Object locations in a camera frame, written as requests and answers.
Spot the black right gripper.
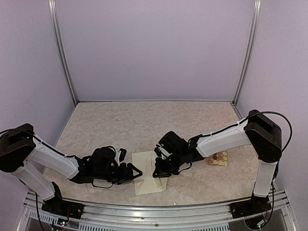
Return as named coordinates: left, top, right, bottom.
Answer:
left=152, top=151, right=184, bottom=178

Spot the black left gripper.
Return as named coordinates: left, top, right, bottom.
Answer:
left=94, top=163, right=142, bottom=185

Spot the cream paper envelope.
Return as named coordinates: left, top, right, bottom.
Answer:
left=131, top=151, right=168, bottom=195

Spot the brown sticker sheet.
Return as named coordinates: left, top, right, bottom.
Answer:
left=205, top=150, right=229, bottom=166

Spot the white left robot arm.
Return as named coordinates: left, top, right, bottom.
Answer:
left=0, top=123, right=142, bottom=214

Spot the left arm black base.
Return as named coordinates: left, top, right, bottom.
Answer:
left=41, top=182, right=84, bottom=219

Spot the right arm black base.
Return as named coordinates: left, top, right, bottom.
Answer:
left=230, top=194, right=272, bottom=218

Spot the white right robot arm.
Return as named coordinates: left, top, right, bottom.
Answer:
left=152, top=110, right=282, bottom=214

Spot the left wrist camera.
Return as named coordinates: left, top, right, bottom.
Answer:
left=115, top=148, right=127, bottom=165

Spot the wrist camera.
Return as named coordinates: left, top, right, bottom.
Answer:
left=115, top=148, right=127, bottom=165
left=154, top=144, right=171, bottom=159

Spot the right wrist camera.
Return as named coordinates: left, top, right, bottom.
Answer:
left=154, top=144, right=171, bottom=159

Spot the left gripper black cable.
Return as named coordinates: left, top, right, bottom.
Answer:
left=91, top=179, right=115, bottom=189

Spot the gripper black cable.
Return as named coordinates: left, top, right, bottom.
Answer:
left=245, top=111, right=293, bottom=152
left=91, top=179, right=115, bottom=189

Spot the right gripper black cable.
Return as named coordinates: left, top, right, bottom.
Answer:
left=245, top=111, right=293, bottom=152

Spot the left aluminium frame post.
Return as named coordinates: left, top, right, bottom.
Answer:
left=48, top=0, right=79, bottom=106

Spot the aluminium frame post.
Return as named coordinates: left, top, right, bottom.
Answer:
left=232, top=0, right=261, bottom=107
left=48, top=0, right=79, bottom=106

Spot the right aluminium frame post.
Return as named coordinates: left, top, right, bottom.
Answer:
left=232, top=0, right=261, bottom=107

